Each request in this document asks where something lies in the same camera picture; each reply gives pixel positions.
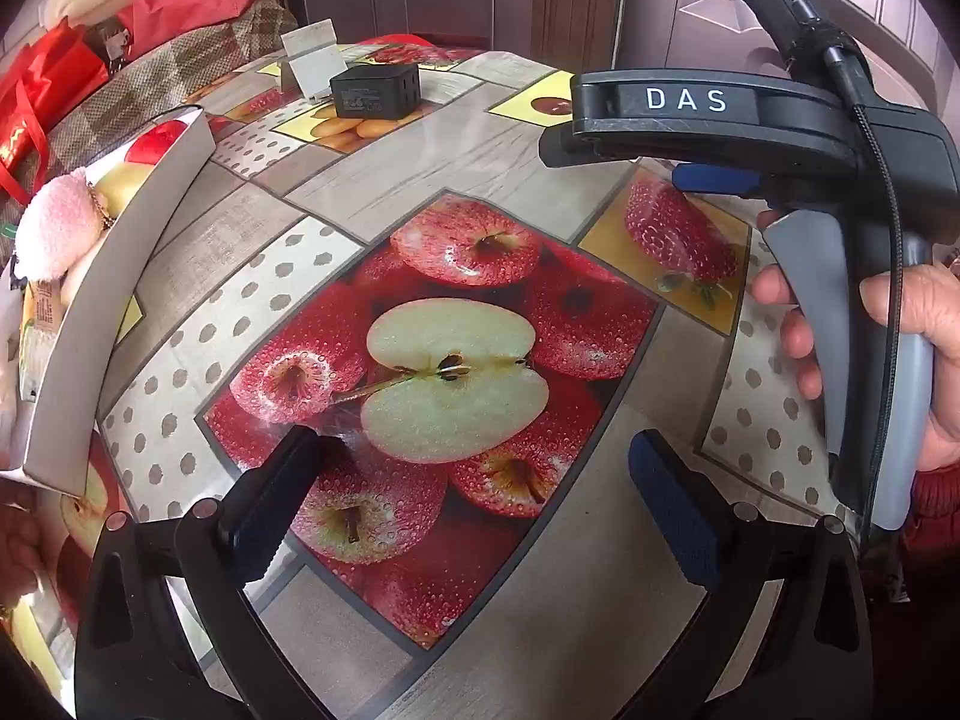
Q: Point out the black power adapter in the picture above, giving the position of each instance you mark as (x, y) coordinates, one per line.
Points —
(371, 94)

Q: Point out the fruit print tablecloth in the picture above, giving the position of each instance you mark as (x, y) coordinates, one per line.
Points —
(487, 157)

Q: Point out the shiny red gift bag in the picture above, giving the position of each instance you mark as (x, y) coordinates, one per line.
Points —
(52, 82)

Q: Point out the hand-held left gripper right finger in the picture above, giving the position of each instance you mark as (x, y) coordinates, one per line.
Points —
(675, 510)

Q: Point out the plaid blanket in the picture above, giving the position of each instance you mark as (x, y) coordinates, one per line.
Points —
(150, 75)

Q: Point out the white cardboard box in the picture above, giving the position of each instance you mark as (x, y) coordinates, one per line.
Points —
(112, 300)

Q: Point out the pink plush toy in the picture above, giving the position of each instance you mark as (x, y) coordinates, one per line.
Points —
(60, 221)

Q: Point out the grey stand with white card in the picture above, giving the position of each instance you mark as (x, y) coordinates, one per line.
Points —
(319, 64)

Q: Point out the person's right hand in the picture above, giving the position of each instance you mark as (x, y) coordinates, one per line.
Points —
(941, 360)

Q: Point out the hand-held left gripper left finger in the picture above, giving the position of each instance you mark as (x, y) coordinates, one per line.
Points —
(277, 495)

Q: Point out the red plush apple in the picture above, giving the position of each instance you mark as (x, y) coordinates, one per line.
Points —
(154, 142)

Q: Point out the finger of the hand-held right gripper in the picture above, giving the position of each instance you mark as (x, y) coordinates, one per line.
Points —
(716, 180)
(577, 150)

